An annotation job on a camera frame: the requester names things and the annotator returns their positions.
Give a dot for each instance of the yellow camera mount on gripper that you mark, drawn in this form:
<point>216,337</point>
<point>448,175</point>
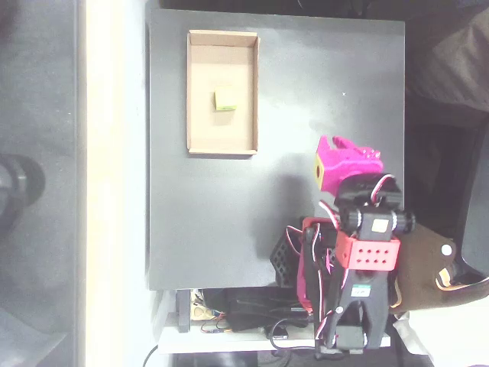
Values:
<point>319,172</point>

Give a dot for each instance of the white shelf board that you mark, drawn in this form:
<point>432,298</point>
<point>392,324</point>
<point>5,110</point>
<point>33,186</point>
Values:
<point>229,340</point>

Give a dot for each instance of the magenta gripper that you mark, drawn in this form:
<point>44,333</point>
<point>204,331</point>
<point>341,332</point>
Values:
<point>345,162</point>

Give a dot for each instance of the black power adapter bundle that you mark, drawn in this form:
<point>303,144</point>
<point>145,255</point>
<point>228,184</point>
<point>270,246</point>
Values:
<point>260,309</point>

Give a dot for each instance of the black perforated arm base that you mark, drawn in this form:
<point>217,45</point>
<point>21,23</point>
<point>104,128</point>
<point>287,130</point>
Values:
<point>282,264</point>

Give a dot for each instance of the open cardboard box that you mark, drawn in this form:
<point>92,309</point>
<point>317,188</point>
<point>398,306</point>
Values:
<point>221,130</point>

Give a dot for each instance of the brown leather bag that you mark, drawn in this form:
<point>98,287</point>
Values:
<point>428,275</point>

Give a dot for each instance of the green cube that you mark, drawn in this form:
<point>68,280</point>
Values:
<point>225,98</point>

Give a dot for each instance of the light wooden piece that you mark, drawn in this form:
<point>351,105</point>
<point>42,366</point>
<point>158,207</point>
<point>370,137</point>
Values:
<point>200,310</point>

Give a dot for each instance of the dark brown cloth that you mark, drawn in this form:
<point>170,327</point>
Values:
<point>447,57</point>

